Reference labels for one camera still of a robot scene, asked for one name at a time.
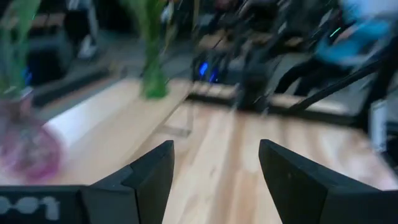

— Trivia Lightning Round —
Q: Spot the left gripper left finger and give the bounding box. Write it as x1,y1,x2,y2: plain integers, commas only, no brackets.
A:
0,139,175,224

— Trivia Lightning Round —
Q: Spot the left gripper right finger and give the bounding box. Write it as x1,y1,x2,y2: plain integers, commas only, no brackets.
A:
258,139,398,224

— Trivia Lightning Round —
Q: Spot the purple glass vase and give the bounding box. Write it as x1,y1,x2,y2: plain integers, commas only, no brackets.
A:
0,91,63,184

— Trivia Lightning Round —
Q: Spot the green glass vase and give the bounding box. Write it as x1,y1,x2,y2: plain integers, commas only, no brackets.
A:
140,52,169,100

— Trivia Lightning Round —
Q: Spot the orange artificial flower bunch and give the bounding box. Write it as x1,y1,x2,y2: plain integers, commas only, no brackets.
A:
123,0,178,63

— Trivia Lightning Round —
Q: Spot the wooden shelf with black legs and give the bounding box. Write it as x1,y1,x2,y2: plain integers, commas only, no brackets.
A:
0,77,193,187

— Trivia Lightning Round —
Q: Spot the person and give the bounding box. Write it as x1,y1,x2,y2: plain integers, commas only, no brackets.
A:
275,0,394,97

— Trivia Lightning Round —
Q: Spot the black box with blue lights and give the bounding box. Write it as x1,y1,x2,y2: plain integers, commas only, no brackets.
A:
191,51,229,85

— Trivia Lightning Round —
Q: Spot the black aluminium table frame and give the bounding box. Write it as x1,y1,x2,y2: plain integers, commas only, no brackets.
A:
186,37,398,128

